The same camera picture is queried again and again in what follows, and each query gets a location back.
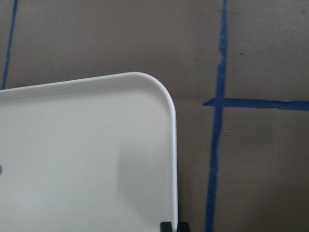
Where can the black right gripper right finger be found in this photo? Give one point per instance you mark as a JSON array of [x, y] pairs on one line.
[[183, 227]]

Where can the cream rabbit tray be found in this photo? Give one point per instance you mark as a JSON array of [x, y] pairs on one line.
[[89, 155]]

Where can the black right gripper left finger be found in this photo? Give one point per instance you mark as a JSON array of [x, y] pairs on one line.
[[165, 227]]

